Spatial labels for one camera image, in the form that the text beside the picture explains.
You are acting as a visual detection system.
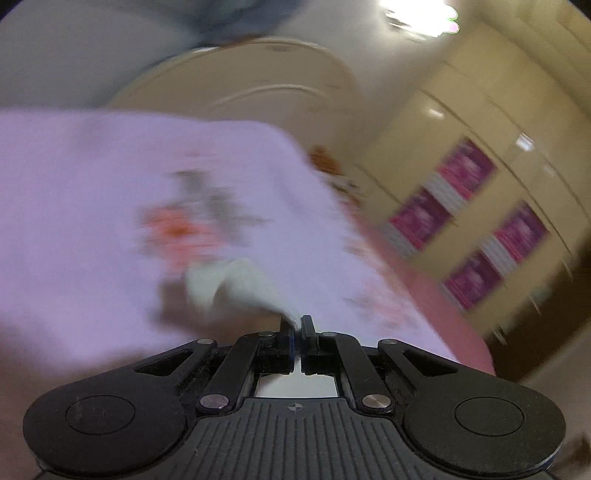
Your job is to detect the ceiling lamp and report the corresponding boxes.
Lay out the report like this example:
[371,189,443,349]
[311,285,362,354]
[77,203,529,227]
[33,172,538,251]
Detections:
[379,0,462,43]

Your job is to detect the pink checked bed sheet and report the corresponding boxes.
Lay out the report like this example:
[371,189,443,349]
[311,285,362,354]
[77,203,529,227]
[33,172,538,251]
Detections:
[342,203,498,376]

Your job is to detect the orange cloth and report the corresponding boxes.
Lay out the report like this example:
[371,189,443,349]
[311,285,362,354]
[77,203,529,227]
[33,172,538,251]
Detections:
[308,145,343,175]

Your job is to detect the cream arched headboard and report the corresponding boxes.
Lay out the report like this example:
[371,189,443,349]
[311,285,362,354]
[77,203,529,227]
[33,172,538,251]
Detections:
[108,37,365,171]

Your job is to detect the magenta wall poster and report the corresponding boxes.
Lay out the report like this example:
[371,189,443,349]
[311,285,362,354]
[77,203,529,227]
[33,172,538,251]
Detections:
[389,188,452,251]
[442,251,505,311]
[436,137,498,201]
[495,202,551,265]

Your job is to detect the floral lilac blanket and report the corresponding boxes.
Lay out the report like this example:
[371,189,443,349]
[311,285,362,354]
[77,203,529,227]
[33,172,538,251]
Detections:
[0,108,458,480]

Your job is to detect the cream wardrobe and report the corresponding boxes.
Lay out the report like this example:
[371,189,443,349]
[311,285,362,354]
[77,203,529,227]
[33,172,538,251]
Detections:
[360,18,591,347]

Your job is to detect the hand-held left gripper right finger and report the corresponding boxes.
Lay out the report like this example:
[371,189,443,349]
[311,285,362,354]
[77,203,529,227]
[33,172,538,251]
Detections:
[300,316,463,415]

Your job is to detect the pale green towel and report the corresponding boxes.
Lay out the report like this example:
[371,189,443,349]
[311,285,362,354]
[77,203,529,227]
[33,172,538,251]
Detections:
[185,257,302,331]

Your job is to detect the patterned folded cloth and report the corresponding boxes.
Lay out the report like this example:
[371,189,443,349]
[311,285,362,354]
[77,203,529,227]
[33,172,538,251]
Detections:
[323,171,366,209]

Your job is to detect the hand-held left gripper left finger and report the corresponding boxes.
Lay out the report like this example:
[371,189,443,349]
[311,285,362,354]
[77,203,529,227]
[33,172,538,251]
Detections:
[134,322,297,415]

